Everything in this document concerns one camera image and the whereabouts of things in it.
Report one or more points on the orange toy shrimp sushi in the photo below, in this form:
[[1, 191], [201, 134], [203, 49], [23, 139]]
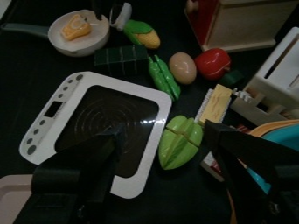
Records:
[[75, 28]]

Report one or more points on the pink tray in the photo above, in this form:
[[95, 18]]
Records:
[[14, 195]]

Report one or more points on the toy corn cob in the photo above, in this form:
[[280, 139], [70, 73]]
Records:
[[142, 33]]

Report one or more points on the white toy knife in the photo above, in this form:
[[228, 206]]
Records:
[[119, 15]]

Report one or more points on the wooden red toy box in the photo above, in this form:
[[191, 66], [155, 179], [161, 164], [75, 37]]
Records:
[[238, 23]]

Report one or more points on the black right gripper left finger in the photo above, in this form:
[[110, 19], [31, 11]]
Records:
[[74, 175]]

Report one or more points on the beige toy egg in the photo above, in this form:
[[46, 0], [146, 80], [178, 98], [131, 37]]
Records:
[[183, 67]]

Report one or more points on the dark green sushi roll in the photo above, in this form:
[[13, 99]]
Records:
[[122, 59]]

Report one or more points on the white toy dish rack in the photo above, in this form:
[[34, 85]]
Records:
[[273, 84]]

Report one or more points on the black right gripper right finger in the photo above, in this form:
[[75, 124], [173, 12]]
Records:
[[249, 163]]

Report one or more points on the white toy frying pan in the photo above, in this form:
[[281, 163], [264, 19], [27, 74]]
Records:
[[78, 35]]

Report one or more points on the wooden toy bread slice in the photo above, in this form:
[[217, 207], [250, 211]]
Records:
[[215, 105]]

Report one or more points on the teal plastic bowl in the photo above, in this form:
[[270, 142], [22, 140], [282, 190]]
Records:
[[285, 140]]

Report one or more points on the light green toy leaf vegetable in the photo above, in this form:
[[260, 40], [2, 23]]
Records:
[[179, 142]]

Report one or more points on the red tomato toy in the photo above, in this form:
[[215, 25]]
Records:
[[213, 63]]

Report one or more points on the orange plastic plate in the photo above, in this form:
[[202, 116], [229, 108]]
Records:
[[269, 126]]

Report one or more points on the white toy induction stove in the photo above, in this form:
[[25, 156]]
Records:
[[98, 116]]

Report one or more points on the green toy pea pod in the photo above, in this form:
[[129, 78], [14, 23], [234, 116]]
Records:
[[165, 78]]

